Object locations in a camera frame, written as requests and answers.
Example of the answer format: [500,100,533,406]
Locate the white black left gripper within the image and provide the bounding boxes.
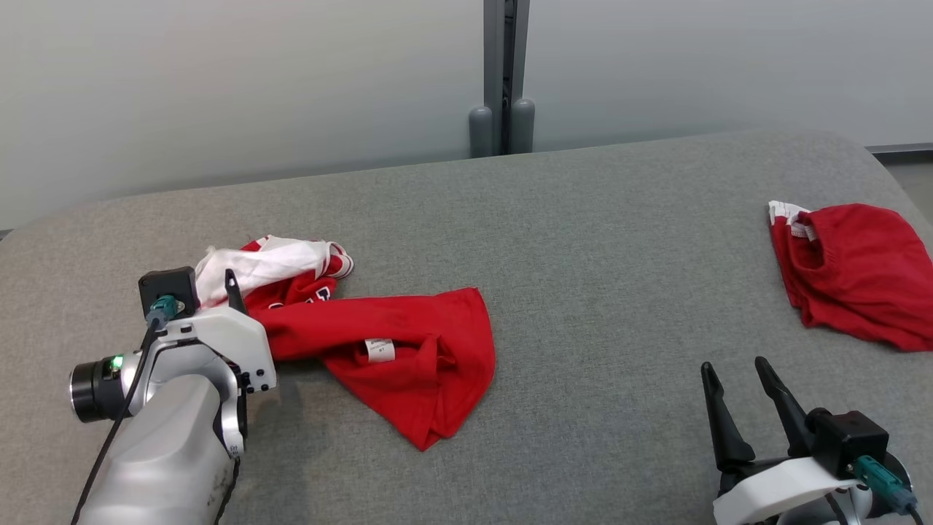
[69,268,278,424]

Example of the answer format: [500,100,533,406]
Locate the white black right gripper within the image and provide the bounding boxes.
[700,356,862,525]

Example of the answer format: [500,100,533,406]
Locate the red shorts white waistband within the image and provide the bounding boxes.
[767,200,933,353]

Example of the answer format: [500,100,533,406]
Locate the red t-shirt white sleeves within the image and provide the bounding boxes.
[195,234,497,452]

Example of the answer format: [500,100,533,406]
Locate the black left cable teal plug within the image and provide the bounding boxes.
[71,295,179,525]

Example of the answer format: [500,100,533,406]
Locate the grey metal partition post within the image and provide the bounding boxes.
[468,0,537,159]

